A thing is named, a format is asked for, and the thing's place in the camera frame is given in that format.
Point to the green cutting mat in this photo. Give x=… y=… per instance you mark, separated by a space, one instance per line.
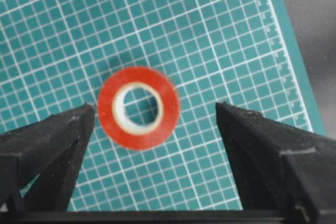
x=57 y=54

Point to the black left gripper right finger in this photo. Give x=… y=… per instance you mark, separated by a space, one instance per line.
x=278 y=166

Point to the red vinyl tape roll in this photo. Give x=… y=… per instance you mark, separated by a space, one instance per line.
x=114 y=120

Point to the black table mat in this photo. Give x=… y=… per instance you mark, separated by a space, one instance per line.
x=313 y=22

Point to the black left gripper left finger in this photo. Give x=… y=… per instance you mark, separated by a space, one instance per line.
x=40 y=162

